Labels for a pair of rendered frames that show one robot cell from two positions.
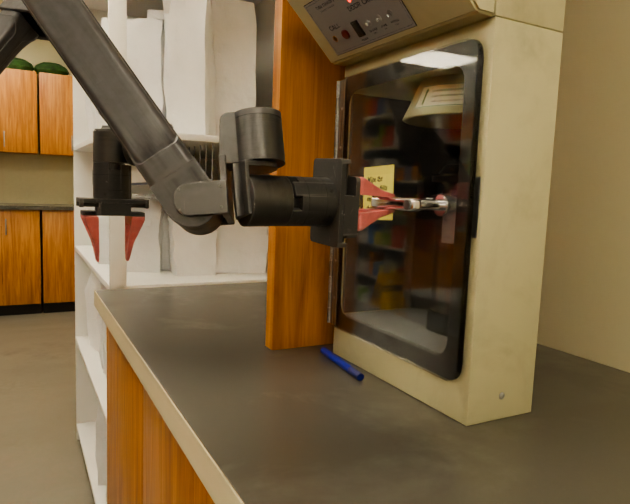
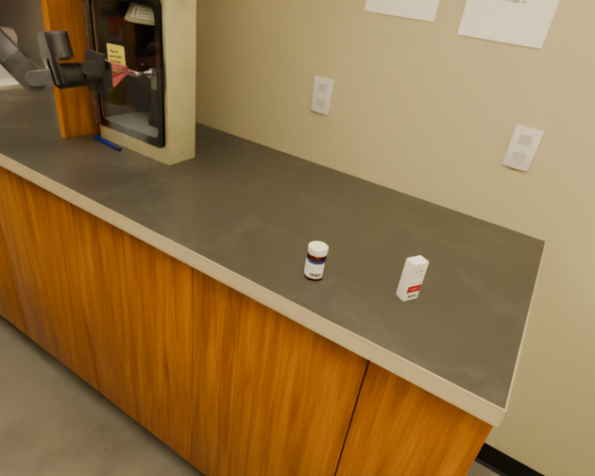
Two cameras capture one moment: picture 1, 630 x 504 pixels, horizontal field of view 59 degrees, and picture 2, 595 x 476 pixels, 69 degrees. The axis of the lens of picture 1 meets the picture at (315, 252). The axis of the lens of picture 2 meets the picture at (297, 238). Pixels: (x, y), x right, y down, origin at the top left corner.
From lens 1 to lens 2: 0.67 m
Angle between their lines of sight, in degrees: 39
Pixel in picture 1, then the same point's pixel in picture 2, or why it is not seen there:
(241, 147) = (52, 51)
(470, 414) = (170, 161)
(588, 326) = (224, 115)
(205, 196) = (41, 77)
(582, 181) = (218, 42)
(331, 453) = (117, 180)
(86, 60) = not seen: outside the picture
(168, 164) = (17, 60)
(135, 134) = not seen: outside the picture
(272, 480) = (97, 192)
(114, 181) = not seen: outside the picture
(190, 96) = not seen: outside the picture
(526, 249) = (187, 92)
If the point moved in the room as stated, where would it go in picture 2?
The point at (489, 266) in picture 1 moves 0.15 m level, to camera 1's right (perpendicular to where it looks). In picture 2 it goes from (172, 100) to (222, 101)
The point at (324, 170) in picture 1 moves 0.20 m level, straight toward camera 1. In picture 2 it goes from (92, 57) to (104, 74)
